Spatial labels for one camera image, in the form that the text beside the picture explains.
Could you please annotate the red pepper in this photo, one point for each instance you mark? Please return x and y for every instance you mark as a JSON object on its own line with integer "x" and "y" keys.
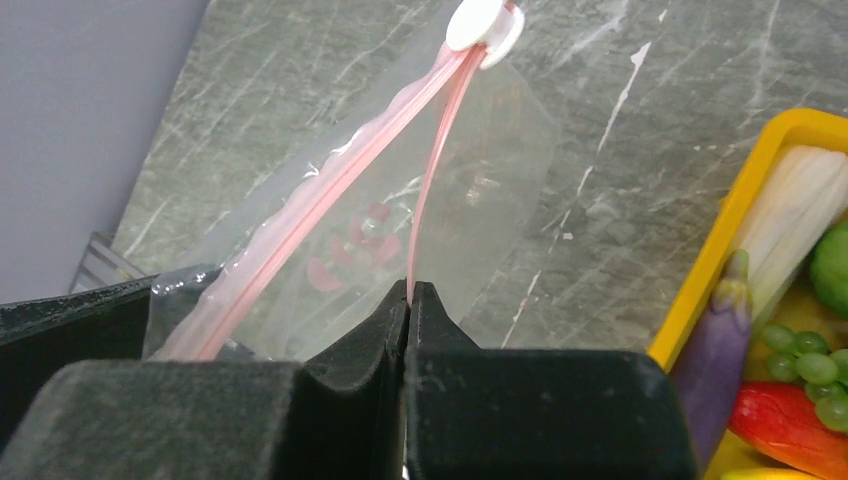
{"x": 779, "y": 421}

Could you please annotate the celery stalk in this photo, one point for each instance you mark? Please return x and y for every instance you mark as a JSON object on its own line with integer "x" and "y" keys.
{"x": 804, "y": 195}

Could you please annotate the green grapes bunch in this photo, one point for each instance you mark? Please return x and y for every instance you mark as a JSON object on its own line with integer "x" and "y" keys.
{"x": 805, "y": 359}

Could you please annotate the green artichoke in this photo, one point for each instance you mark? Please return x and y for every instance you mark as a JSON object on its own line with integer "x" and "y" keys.
{"x": 828, "y": 269}

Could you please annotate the yellow plastic tray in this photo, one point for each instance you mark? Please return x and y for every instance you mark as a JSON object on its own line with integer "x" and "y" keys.
{"x": 798, "y": 308}

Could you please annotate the aluminium frame rail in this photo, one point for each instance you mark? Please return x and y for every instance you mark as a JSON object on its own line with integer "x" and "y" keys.
{"x": 100, "y": 266}

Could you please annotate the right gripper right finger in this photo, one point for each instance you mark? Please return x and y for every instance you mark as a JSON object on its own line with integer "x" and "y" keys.
{"x": 476, "y": 413}

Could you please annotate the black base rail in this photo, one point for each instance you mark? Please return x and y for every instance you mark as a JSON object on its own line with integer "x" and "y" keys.
{"x": 40, "y": 337}

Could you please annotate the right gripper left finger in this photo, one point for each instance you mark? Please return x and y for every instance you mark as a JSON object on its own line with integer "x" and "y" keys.
{"x": 335, "y": 416}

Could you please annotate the purple eggplant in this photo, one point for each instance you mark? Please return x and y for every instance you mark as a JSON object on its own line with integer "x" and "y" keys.
{"x": 709, "y": 368}

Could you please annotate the yellow banana bunch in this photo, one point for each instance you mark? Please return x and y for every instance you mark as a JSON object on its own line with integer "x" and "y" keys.
{"x": 767, "y": 474}

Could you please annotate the clear pink zip top bag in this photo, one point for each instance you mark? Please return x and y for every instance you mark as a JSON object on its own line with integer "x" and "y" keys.
{"x": 433, "y": 179}

